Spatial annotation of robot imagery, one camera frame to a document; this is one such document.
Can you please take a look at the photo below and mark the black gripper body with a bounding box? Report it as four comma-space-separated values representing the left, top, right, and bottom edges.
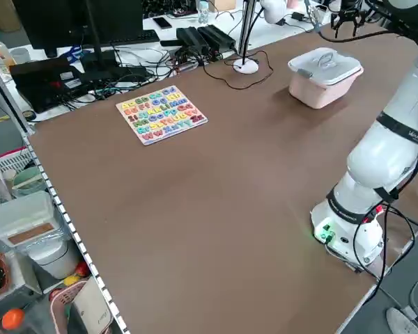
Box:
338, 0, 363, 15

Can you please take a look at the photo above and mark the white bin lid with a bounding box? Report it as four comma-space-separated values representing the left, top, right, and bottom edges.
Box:
287, 47, 364, 88

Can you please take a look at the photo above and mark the pink plastic bin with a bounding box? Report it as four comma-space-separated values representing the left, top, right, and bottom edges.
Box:
288, 69, 365, 110

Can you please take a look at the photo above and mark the orange toy fruit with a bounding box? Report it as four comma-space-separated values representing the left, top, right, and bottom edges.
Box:
1, 308, 25, 331

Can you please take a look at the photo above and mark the white desk lamp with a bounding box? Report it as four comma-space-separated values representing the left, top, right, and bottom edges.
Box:
231, 0, 289, 74

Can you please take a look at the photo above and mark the black power brick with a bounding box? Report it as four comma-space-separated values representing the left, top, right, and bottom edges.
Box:
197, 24, 237, 49
176, 26, 210, 54

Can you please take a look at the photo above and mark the clear water bottle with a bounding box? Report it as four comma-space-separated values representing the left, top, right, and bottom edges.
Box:
197, 0, 210, 25

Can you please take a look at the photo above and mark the black keyboard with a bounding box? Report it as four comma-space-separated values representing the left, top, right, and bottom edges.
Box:
110, 29, 161, 47

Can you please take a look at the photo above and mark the colourful alphabet puzzle board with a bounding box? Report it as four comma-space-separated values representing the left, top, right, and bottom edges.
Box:
115, 85, 209, 146

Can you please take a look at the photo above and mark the black computer monitor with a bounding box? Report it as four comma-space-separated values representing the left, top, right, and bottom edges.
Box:
12, 0, 144, 76

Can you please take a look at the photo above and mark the black device box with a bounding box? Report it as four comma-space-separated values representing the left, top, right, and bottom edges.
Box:
9, 57, 95, 114

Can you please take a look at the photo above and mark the grey cup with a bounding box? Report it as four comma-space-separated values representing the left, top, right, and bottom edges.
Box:
12, 47, 31, 64

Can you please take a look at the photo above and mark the brown cardboard box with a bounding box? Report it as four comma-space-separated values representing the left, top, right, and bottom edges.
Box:
0, 0, 22, 32

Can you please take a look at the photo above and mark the orange juice bottle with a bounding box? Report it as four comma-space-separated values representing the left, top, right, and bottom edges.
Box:
0, 26, 17, 69

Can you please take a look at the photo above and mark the green bowl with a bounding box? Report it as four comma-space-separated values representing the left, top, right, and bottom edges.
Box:
13, 166, 47, 198

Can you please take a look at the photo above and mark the white round pot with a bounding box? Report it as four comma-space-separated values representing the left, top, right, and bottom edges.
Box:
27, 239, 79, 280

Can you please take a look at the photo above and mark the clear plastic storage box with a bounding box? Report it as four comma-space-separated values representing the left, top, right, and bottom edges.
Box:
0, 190, 62, 248

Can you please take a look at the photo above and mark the white cardboard box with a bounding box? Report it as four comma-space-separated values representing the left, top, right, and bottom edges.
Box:
71, 276, 114, 334

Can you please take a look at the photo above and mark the pink plastic basket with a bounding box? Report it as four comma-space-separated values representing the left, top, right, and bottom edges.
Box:
49, 280, 102, 334

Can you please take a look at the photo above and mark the aluminium camera post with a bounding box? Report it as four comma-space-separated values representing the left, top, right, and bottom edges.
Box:
237, 0, 257, 56

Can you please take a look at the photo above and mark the black lamp cable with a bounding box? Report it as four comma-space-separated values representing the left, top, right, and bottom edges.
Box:
203, 50, 274, 90

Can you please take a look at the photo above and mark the black base cable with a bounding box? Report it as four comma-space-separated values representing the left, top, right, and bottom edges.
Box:
369, 203, 418, 303

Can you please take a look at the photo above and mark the aluminium frame profile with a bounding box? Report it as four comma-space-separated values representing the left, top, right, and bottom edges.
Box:
0, 55, 36, 136

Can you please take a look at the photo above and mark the perforated table edge rail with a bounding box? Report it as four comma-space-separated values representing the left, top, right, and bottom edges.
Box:
22, 134, 130, 334

